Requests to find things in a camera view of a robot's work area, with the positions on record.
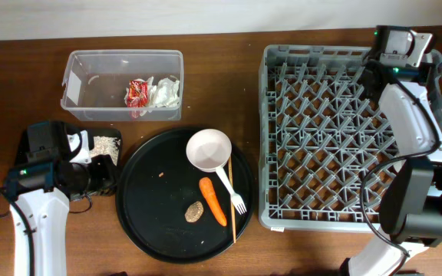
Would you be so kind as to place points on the round black tray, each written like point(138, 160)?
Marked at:
point(157, 186)

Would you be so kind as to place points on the white plastic fork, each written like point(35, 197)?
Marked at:
point(235, 198)

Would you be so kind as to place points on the clear plastic bin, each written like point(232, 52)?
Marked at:
point(96, 82)

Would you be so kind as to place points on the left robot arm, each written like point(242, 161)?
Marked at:
point(39, 220)

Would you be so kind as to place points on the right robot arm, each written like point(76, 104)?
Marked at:
point(399, 77)

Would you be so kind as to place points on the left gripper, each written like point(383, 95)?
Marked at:
point(107, 174)

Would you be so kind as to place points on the rice and peanut scraps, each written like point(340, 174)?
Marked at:
point(105, 145)

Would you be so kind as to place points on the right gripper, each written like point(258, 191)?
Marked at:
point(418, 62)

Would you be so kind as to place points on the red snack wrapper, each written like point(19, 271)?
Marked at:
point(137, 94)

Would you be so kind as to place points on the black rectangular tray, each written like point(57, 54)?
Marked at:
point(57, 155)

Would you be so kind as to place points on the orange carrot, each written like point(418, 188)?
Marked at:
point(209, 194)

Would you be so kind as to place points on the pink bowl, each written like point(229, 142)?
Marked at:
point(208, 150)

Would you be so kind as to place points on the white tissue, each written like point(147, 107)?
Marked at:
point(164, 93)

